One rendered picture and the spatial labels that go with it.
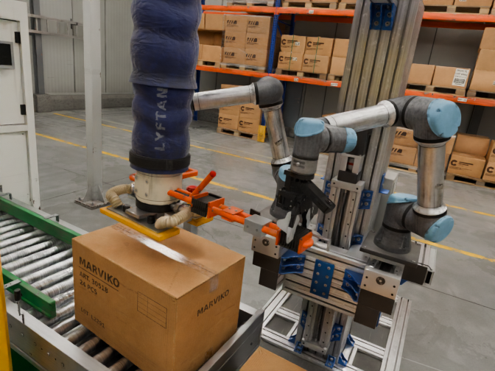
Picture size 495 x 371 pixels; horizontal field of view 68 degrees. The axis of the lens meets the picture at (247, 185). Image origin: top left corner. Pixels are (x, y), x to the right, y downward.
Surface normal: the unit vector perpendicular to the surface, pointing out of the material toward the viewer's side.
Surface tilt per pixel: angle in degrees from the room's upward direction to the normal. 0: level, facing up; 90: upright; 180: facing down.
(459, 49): 90
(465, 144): 90
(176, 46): 75
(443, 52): 90
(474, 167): 91
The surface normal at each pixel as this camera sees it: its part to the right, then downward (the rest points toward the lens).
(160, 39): 0.17, 0.06
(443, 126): 0.40, 0.21
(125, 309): -0.56, 0.19
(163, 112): 0.37, -0.03
